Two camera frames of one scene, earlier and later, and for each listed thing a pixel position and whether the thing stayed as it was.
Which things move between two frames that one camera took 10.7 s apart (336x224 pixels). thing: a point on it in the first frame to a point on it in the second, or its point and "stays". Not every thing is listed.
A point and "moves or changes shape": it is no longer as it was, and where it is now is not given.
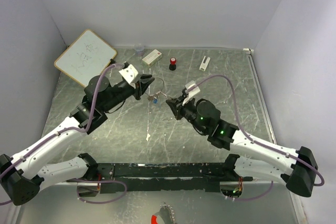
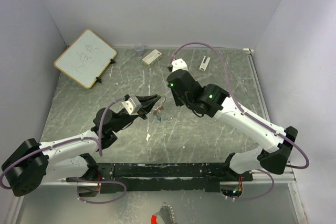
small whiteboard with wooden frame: x=85 y=57 stays
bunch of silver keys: x=151 y=97 moves or changes shape
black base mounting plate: x=131 y=178 stays
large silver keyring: x=163 y=83 to x=163 y=98
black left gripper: x=144 y=84 to x=147 y=108
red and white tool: x=154 y=220 stays
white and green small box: x=152 y=57 stays
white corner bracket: x=248 y=51 stays
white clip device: x=203 y=65 stays
